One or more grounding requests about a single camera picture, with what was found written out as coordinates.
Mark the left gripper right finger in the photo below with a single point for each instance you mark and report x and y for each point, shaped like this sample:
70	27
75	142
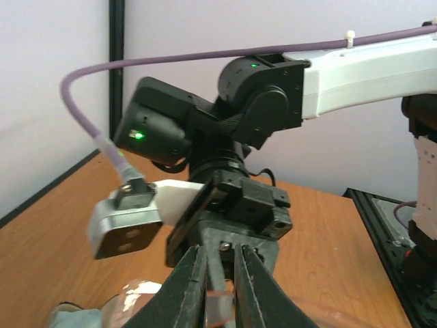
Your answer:
259	300

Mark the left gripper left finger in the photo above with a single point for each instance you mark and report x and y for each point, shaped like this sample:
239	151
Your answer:
181	300

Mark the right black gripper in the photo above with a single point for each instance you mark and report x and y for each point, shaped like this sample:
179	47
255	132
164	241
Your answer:
231	209

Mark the thin-framed sunglasses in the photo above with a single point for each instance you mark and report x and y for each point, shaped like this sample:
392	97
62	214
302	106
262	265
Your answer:
220	311

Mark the light blue cleaning cloth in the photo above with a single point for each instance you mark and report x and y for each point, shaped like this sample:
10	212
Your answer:
70	315

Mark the brown fabric sunglasses pouch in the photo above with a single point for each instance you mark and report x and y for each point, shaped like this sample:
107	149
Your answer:
122	307

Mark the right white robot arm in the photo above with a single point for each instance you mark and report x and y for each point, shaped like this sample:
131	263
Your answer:
261	91

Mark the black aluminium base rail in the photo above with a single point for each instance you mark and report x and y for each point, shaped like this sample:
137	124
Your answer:
392	239

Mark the black right frame post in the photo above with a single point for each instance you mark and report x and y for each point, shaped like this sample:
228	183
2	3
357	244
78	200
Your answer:
116	52

